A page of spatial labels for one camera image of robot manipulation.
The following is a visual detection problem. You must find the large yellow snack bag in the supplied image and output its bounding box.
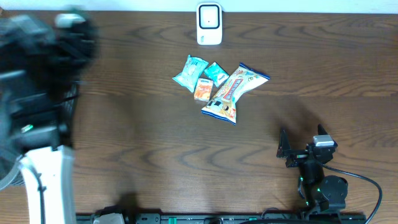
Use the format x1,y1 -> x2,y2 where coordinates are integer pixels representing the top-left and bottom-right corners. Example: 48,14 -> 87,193
201,62 -> 271,125

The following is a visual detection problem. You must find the orange tissue pack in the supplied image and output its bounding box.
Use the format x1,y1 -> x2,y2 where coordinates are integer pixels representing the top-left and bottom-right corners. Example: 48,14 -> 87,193
194,78 -> 213,101

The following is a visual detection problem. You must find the teal tissue pack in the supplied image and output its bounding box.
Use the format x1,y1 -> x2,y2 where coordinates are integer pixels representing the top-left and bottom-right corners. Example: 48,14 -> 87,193
204,62 -> 229,88

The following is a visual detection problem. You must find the teal wet wipes pack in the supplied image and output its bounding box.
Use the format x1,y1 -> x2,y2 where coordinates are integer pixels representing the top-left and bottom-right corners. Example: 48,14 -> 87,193
172,55 -> 208,93

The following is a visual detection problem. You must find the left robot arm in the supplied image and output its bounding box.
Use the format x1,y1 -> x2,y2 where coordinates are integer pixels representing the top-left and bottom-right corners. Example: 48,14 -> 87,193
1,11 -> 98,223

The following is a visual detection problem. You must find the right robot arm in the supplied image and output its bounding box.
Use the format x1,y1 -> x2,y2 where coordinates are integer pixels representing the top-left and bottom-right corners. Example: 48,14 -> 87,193
277,124 -> 348,219

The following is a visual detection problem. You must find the white barcode scanner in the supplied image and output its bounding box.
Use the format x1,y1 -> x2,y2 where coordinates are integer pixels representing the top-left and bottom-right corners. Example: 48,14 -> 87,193
196,2 -> 223,45

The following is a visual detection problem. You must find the grey plastic basket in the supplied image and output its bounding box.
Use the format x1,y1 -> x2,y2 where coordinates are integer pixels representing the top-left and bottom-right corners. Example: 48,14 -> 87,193
1,84 -> 80,190

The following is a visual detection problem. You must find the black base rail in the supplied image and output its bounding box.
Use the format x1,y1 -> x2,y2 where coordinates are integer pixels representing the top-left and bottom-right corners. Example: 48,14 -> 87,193
76,211 -> 366,224

